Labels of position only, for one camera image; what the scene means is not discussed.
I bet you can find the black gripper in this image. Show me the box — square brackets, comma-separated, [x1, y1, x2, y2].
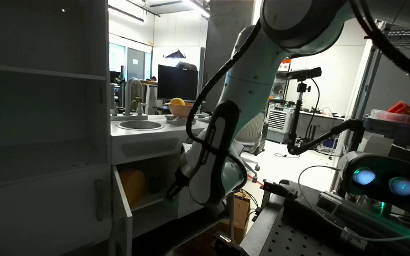
[165, 166, 191, 200]

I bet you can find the large white cabinet door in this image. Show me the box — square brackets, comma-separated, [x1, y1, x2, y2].
[0, 162, 112, 256]

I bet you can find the orange toy container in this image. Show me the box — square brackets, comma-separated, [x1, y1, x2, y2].
[118, 167, 148, 209]

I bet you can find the grey toy sink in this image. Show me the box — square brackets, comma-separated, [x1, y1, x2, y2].
[117, 117, 164, 130]

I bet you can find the brown cardboard box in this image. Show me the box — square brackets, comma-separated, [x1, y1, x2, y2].
[229, 189, 253, 244]

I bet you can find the tan toy bowl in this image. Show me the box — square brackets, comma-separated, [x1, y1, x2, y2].
[168, 100, 196, 120]

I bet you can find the orange toy fruit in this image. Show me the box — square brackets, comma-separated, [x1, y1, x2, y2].
[168, 95, 186, 108]

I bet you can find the office chair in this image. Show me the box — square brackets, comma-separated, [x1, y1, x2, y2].
[235, 110, 266, 179]

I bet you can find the black computer monitor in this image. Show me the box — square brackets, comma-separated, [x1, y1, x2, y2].
[157, 62, 199, 100]

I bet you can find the grey toy faucet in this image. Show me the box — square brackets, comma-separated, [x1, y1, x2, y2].
[124, 76, 147, 117]

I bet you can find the white vented unit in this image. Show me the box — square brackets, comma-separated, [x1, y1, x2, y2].
[265, 100, 297, 145]

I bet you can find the black perforated breadboard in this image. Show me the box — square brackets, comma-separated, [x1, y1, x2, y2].
[239, 181, 410, 256]

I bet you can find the grey lab desk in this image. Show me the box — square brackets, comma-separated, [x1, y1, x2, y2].
[295, 109, 352, 143]

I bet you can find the headset with lit lenses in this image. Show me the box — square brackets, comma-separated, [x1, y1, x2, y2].
[339, 149, 410, 216]

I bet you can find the clear plastic container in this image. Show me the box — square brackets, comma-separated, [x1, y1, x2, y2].
[363, 106, 410, 127]

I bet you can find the orange angular item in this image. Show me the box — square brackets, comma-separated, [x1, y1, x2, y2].
[387, 99, 410, 117]

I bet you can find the orange clamp black handle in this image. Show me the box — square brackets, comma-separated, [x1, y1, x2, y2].
[260, 177, 300, 201]

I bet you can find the light grey cable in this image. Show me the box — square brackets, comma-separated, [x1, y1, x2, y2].
[296, 163, 410, 244]

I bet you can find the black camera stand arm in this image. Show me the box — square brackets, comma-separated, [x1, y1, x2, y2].
[286, 79, 366, 156]

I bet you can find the aluminium extrusion rail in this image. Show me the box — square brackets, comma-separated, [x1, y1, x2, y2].
[316, 190, 384, 228]

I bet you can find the black stereo camera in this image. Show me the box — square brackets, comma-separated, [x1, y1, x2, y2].
[283, 65, 325, 82]

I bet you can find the metal wire shelf rack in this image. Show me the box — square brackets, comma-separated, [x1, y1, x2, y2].
[344, 18, 410, 157]

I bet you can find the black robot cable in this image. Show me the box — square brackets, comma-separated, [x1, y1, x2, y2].
[184, 0, 410, 143]

